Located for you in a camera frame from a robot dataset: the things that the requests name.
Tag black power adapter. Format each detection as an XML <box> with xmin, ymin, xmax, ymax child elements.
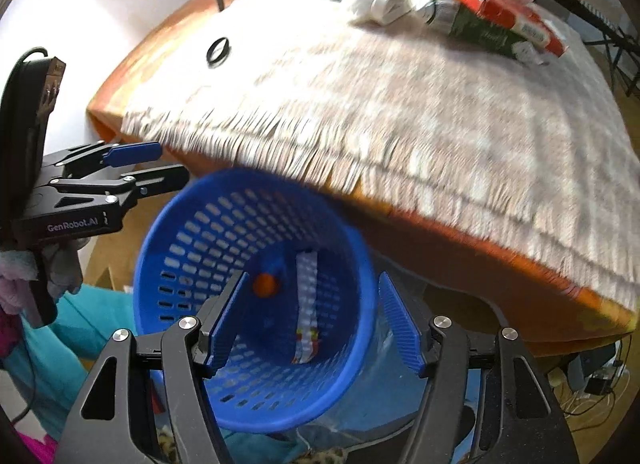
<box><xmin>584</xmin><ymin>373</ymin><xmax>610</xmax><ymax>396</ymax></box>

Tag small white printed cup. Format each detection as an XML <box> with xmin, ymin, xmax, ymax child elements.
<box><xmin>372</xmin><ymin>0</ymin><xmax>408</xmax><ymax>24</ymax></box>

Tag small white wrapper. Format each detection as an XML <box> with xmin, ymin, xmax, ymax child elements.
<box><xmin>515</xmin><ymin>41</ymin><xmax>550</xmax><ymax>68</ymax></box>

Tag beige plaid fringed blanket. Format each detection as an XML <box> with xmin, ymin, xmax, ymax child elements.
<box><xmin>120</xmin><ymin>0</ymin><xmax>640</xmax><ymax>312</ymax></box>

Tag black ring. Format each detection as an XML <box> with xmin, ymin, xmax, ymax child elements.
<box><xmin>206</xmin><ymin>36</ymin><xmax>232</xmax><ymax>68</ymax></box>

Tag small orange ball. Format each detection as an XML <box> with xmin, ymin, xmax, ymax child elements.
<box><xmin>252</xmin><ymin>274</ymin><xmax>280</xmax><ymax>299</ymax></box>

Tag red and white carton box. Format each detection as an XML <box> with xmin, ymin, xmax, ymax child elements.
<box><xmin>432</xmin><ymin>0</ymin><xmax>571</xmax><ymax>59</ymax></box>

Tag blue plastic basket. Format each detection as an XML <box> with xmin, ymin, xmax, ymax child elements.
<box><xmin>132</xmin><ymin>168</ymin><xmax>376</xmax><ymax>434</ymax></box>

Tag green and white milk carton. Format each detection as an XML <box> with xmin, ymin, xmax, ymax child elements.
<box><xmin>446</xmin><ymin>2</ymin><xmax>533</xmax><ymax>62</ymax></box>

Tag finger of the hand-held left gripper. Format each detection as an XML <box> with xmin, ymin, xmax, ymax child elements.
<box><xmin>35</xmin><ymin>163</ymin><xmax>190</xmax><ymax>209</ymax></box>
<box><xmin>42</xmin><ymin>142</ymin><xmax>162</xmax><ymax>179</ymax></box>

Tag leopard print cloth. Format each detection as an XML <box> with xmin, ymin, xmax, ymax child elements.
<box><xmin>155</xmin><ymin>426</ymin><xmax>351</xmax><ymax>464</ymax></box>

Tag silver foil wrapper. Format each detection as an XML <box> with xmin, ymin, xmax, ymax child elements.
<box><xmin>425</xmin><ymin>0</ymin><xmax>458</xmax><ymax>29</ymax></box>

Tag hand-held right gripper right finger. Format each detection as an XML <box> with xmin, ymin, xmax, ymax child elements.
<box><xmin>377</xmin><ymin>272</ymin><xmax>581</xmax><ymax>464</ymax></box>

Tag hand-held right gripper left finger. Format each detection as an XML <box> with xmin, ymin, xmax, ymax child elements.
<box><xmin>55</xmin><ymin>271</ymin><xmax>251</xmax><ymax>464</ymax></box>

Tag person's left hand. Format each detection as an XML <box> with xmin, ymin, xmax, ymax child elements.
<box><xmin>0</xmin><ymin>236</ymin><xmax>85</xmax><ymax>317</ymax></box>

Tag white strip packaging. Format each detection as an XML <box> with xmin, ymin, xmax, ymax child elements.
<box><xmin>290</xmin><ymin>250</ymin><xmax>322</xmax><ymax>365</ymax></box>

